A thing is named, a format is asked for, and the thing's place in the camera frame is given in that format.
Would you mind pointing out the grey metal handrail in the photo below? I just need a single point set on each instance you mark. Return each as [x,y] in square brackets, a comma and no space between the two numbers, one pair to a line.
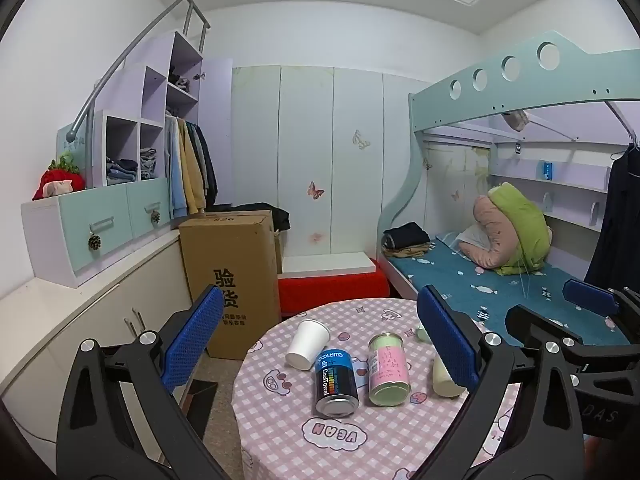
[125,60]

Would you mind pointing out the light blue hanging shirt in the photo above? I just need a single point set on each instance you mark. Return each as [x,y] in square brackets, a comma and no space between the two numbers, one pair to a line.
[175,170]

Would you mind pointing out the folded tan clothes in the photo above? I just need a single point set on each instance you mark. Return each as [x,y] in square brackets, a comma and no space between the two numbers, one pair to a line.
[410,251]

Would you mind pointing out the lilac stair cabinet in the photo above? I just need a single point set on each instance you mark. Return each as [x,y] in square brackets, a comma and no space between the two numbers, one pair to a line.
[125,200]

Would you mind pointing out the white low cabinet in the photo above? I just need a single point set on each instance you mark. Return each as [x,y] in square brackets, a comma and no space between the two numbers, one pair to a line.
[75,330]

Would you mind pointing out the yellow hanging jacket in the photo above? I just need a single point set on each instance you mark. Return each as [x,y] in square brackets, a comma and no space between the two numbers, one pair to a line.
[192,170]

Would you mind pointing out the pink and green can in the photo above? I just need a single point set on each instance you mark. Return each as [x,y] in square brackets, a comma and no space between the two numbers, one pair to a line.
[387,370]

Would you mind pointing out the mint green bunk bed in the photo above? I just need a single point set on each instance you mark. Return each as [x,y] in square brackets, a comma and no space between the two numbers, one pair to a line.
[500,85]

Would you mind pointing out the folded black clothes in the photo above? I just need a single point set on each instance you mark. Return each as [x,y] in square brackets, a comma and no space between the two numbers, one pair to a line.
[405,235]

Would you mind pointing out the white butterfly decal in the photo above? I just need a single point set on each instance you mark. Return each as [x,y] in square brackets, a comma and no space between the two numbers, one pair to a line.
[361,139]

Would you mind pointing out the pine cone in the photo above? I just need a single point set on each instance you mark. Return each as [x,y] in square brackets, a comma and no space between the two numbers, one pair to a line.
[155,217]
[94,242]

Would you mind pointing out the lilac wall shelf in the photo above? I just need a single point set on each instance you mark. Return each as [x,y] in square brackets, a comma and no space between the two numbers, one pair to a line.
[560,195]

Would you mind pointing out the cream plastic cup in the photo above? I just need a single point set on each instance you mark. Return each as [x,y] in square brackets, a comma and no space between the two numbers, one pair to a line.
[445,385]

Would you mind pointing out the large cardboard box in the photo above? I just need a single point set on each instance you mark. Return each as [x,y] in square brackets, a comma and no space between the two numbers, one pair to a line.
[225,260]

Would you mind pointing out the dark hanging coat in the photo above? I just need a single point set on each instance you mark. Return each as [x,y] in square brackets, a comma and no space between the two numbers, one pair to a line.
[209,165]

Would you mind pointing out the folded dark blue clothes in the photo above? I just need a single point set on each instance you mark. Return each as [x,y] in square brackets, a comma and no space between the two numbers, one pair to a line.
[121,169]

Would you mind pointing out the pink checked tablecloth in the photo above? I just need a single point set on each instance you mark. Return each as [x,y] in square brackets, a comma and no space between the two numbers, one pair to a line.
[280,410]

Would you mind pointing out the green and pink quilt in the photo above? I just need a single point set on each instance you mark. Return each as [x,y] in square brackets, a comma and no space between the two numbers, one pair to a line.
[515,230]

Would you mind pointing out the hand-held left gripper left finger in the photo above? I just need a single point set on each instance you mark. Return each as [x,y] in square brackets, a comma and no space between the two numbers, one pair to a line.
[195,340]

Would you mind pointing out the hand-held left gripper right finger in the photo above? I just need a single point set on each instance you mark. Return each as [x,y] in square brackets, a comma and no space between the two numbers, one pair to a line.
[447,340]

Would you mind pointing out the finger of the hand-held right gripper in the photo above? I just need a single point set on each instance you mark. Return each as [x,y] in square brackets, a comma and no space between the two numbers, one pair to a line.
[590,297]
[530,321]

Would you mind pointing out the dark hanging garment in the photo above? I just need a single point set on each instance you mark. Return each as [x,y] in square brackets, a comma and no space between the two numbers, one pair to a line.
[617,220]

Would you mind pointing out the red bench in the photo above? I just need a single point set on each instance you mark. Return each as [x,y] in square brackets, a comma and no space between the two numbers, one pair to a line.
[330,290]

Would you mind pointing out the black printed can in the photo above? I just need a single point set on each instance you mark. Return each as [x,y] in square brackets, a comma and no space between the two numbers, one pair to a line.
[336,382]

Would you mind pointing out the white paper cup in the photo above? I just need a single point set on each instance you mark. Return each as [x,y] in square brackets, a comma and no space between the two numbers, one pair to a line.
[307,342]

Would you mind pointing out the black cloth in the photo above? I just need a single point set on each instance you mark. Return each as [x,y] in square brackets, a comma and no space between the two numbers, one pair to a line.
[277,217]

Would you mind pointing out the white board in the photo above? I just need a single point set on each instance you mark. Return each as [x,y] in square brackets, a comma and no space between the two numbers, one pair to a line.
[327,264]

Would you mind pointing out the teal printed bedsheet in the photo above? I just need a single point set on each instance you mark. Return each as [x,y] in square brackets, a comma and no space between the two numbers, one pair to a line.
[450,280]

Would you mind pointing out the white pillow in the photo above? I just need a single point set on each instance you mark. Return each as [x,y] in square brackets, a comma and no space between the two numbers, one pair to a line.
[472,242]

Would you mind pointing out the small blue box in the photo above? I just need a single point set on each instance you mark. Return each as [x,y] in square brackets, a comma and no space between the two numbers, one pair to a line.
[548,170]

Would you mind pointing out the red strawberry plush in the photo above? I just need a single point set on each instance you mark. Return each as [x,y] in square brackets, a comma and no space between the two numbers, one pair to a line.
[57,182]

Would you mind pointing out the small pale green cup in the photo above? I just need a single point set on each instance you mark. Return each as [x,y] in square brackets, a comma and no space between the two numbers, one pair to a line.
[424,334]

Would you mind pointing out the beige cloth bundle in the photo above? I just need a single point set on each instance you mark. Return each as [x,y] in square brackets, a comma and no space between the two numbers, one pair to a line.
[516,120]

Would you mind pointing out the pale green wardrobe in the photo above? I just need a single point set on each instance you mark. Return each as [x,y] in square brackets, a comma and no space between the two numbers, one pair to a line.
[300,135]

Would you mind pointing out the folded grey clothes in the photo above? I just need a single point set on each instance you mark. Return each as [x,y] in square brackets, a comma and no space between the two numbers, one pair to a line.
[148,162]

